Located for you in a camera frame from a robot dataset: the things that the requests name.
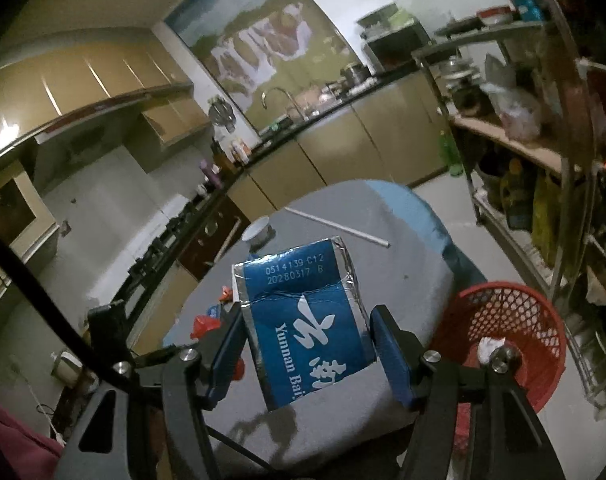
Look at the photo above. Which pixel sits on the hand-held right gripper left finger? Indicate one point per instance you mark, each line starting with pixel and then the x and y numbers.
pixel 224 352

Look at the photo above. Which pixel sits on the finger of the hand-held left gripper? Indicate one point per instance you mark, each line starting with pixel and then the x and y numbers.
pixel 108 325

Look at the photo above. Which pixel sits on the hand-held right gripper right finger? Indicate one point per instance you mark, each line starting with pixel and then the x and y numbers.
pixel 385 347

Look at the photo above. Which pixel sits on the red-orange plastic wrapper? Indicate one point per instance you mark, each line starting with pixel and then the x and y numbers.
pixel 203 326

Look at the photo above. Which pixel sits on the blue cardboard box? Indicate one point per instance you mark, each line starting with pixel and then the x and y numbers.
pixel 308 320

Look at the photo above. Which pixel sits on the red plastic basket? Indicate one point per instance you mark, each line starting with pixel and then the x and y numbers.
pixel 533 320

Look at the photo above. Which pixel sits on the red plastic scrap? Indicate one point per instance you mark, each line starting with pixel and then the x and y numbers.
pixel 238 369

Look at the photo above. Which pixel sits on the round grey-covered table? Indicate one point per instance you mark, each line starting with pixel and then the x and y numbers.
pixel 408 260

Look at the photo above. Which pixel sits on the crumpled white paper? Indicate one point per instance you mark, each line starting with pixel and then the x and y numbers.
pixel 488 350

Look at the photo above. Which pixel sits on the black gas stove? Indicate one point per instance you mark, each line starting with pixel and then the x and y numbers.
pixel 168 240

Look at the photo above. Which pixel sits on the wooden stick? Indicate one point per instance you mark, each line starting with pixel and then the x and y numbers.
pixel 228 240

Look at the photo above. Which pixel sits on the small white bowl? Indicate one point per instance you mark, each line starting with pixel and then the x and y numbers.
pixel 257 232

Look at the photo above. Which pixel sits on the long white stick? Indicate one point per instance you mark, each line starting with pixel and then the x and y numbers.
pixel 333 225

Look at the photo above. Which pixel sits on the maroon clothing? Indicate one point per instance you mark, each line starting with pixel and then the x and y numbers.
pixel 8 440

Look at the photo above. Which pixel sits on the purple bottle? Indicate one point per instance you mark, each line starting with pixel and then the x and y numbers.
pixel 208 172

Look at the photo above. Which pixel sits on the green bottle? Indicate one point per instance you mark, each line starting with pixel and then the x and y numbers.
pixel 449 155

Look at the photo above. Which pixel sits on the yellow bag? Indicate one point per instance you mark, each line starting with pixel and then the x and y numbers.
pixel 545 220

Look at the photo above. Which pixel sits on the beige lower kitchen cabinets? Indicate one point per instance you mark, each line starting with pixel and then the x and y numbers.
pixel 373 135

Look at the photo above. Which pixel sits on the beige kitchen cabinets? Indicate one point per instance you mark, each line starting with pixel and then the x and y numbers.
pixel 83 85
pixel 373 135

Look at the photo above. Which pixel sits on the hanging metal strainer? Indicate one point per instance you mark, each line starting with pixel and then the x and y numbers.
pixel 223 115

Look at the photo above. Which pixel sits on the beige upper kitchen cabinets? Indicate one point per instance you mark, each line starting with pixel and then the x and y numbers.
pixel 83 85

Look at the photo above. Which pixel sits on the kitchen faucet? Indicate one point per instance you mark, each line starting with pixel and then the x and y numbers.
pixel 283 92

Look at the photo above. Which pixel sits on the white plastic bag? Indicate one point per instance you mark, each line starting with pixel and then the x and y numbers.
pixel 518 110

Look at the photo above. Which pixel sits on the metal cooking pot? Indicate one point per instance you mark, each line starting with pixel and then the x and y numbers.
pixel 356 75

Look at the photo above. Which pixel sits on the metal shelf rack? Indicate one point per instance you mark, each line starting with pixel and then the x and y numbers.
pixel 568 110

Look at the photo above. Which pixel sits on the microwave oven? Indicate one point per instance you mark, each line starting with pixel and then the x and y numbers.
pixel 398 47

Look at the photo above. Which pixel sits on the wall poster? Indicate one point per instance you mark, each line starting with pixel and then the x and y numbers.
pixel 263 35

